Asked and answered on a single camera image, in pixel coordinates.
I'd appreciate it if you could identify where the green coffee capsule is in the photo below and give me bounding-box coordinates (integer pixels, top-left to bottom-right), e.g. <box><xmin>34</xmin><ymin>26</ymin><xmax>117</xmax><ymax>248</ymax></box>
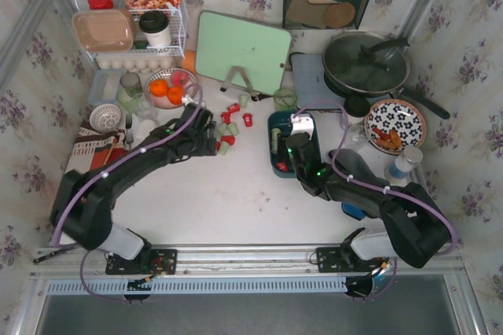
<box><xmin>216</xmin><ymin>123</ymin><xmax>227</xmax><ymax>135</ymax></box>
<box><xmin>218</xmin><ymin>142</ymin><xmax>230</xmax><ymax>155</ymax></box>
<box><xmin>239</xmin><ymin>94</ymin><xmax>249</xmax><ymax>109</ymax></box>
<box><xmin>227</xmin><ymin>122</ymin><xmax>240</xmax><ymax>136</ymax></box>
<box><xmin>271</xmin><ymin>140</ymin><xmax>278</xmax><ymax>154</ymax></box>

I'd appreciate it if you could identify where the red coffee capsule bottom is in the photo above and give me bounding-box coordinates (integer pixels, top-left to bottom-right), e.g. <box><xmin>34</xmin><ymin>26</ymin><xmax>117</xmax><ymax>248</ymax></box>
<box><xmin>276</xmin><ymin>162</ymin><xmax>288</xmax><ymax>172</ymax></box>

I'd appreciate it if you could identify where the green coffee capsule lone bottom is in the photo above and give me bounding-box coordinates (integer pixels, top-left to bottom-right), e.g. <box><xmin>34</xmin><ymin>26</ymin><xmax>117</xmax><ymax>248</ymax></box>
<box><xmin>271</xmin><ymin>128</ymin><xmax>281</xmax><ymax>138</ymax></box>

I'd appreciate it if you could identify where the teal plastic storage basket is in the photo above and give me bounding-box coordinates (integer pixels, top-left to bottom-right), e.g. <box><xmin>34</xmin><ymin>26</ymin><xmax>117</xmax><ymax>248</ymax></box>
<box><xmin>267</xmin><ymin>110</ymin><xmax>297</xmax><ymax>177</ymax></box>

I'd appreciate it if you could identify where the blue cloth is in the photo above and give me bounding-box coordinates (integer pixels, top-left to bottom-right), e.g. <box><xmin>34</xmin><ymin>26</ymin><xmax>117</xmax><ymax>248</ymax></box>
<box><xmin>336</xmin><ymin>148</ymin><xmax>390</xmax><ymax>221</ymax></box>

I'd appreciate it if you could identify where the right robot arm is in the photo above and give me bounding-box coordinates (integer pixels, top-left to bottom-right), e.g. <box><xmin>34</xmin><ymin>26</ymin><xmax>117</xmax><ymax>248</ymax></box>
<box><xmin>285</xmin><ymin>112</ymin><xmax>457</xmax><ymax>268</ymax></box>

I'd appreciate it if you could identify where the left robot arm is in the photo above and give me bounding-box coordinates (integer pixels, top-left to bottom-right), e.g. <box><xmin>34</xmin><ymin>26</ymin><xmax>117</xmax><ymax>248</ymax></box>
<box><xmin>50</xmin><ymin>103</ymin><xmax>217</xmax><ymax>261</ymax></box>

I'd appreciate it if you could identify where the white coffee cup black lid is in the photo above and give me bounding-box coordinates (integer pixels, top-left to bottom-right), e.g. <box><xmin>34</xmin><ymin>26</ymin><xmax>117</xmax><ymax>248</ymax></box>
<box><xmin>138</xmin><ymin>10</ymin><xmax>171</xmax><ymax>47</ymax></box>

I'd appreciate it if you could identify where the orange mandarin right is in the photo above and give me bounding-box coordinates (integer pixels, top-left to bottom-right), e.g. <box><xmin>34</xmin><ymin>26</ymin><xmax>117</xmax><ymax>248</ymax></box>
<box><xmin>167</xmin><ymin>86</ymin><xmax>184</xmax><ymax>105</ymax></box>

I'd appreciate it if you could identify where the orange mandarin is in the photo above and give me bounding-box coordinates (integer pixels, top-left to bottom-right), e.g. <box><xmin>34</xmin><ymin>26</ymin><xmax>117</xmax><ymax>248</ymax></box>
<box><xmin>149</xmin><ymin>79</ymin><xmax>170</xmax><ymax>98</ymax></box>
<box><xmin>167</xmin><ymin>86</ymin><xmax>184</xmax><ymax>105</ymax></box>

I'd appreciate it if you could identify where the patterned fruit bowl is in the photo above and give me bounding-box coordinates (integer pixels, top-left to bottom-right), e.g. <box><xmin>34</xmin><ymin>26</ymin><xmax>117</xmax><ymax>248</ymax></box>
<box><xmin>144</xmin><ymin>68</ymin><xmax>198</xmax><ymax>109</ymax></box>

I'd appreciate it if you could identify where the green glass cup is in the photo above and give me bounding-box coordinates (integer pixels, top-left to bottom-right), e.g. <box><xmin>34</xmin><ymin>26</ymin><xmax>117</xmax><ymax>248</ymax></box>
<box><xmin>273</xmin><ymin>88</ymin><xmax>297</xmax><ymax>111</ymax></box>

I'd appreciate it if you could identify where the small clear wine glass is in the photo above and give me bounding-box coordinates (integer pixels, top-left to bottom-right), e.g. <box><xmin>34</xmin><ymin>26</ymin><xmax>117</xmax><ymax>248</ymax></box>
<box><xmin>346</xmin><ymin>123</ymin><xmax>368</xmax><ymax>145</ymax></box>

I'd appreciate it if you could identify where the pink peach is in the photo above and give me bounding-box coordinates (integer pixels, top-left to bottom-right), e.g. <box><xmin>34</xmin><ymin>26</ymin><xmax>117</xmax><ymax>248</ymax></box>
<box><xmin>170</xmin><ymin>69</ymin><xmax>190</xmax><ymax>87</ymax></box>

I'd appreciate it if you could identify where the orange mandarin left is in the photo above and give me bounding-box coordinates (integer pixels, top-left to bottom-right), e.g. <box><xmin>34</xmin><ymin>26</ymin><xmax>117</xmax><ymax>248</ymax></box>
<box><xmin>149</xmin><ymin>79</ymin><xmax>170</xmax><ymax>98</ymax></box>

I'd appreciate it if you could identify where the metal cutting board stand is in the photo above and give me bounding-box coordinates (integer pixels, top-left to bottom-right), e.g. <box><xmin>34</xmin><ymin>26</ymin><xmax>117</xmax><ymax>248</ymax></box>
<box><xmin>220</xmin><ymin>66</ymin><xmax>262</xmax><ymax>101</ymax></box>

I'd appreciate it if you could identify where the clear drinking glass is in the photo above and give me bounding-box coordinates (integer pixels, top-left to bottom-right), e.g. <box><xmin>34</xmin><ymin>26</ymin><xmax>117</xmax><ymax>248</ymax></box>
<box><xmin>132</xmin><ymin>93</ymin><xmax>155</xmax><ymax>119</ymax></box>

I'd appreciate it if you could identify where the grey induction cooker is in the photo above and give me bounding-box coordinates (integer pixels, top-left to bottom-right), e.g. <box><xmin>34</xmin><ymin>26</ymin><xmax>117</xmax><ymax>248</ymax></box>
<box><xmin>290</xmin><ymin>53</ymin><xmax>344</xmax><ymax>111</ymax></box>

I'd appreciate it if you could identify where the black lidded white jar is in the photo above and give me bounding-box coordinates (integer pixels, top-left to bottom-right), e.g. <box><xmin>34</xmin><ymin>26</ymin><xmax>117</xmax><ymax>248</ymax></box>
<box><xmin>343</xmin><ymin>95</ymin><xmax>371</xmax><ymax>118</ymax></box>

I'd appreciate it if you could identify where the metal fork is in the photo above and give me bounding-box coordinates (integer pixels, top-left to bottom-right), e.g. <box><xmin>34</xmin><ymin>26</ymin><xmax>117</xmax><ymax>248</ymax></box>
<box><xmin>125</xmin><ymin>112</ymin><xmax>134</xmax><ymax>148</ymax></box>

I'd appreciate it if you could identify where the orange cup behind board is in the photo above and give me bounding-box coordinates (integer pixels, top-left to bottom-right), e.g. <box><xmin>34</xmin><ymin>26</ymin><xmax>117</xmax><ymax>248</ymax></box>
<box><xmin>182</xmin><ymin>50</ymin><xmax>196</xmax><ymax>74</ymax></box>

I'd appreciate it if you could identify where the green tinted glass jar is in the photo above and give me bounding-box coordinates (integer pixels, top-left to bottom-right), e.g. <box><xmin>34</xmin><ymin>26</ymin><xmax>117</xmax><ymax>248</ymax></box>
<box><xmin>116</xmin><ymin>72</ymin><xmax>143</xmax><ymax>111</ymax></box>

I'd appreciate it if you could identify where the fried food on plate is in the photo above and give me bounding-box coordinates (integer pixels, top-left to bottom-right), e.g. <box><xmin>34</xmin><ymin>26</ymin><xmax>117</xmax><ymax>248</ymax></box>
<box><xmin>372</xmin><ymin>127</ymin><xmax>403</xmax><ymax>152</ymax></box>

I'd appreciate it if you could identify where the blue floral plate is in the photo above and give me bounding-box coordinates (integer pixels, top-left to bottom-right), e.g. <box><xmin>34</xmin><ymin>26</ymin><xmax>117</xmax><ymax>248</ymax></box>
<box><xmin>364</xmin><ymin>99</ymin><xmax>427</xmax><ymax>155</ymax></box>

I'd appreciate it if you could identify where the white strainer bowl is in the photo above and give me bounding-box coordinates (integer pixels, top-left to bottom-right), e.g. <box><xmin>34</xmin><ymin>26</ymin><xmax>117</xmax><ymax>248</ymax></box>
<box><xmin>90</xmin><ymin>104</ymin><xmax>122</xmax><ymax>133</ymax></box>

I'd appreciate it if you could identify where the white egg tray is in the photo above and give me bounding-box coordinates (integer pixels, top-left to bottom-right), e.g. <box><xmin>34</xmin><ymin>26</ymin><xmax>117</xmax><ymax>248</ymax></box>
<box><xmin>96</xmin><ymin>57</ymin><xmax>182</xmax><ymax>74</ymax></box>

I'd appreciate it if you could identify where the mint green cutting board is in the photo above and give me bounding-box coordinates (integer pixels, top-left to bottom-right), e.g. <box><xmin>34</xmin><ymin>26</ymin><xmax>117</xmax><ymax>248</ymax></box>
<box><xmin>195</xmin><ymin>11</ymin><xmax>292</xmax><ymax>95</ymax></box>

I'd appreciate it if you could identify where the white blue bottle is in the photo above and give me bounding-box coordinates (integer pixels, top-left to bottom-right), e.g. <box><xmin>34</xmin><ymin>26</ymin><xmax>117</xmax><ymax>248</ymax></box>
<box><xmin>384</xmin><ymin>145</ymin><xmax>424</xmax><ymax>186</ymax></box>

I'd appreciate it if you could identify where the clear lidded food container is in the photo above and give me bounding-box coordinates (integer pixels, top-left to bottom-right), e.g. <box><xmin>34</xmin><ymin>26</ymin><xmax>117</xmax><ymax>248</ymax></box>
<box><xmin>87</xmin><ymin>69</ymin><xmax>123</xmax><ymax>107</ymax></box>

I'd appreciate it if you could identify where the black wok with glass lid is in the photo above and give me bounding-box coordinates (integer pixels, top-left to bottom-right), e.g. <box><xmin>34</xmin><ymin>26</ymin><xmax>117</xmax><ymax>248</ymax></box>
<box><xmin>321</xmin><ymin>31</ymin><xmax>450</xmax><ymax>120</ymax></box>

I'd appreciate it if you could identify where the striped orange kitchen towel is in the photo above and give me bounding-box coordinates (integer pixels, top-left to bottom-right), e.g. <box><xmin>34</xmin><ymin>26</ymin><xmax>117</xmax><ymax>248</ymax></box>
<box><xmin>65</xmin><ymin>121</ymin><xmax>125</xmax><ymax>173</ymax></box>

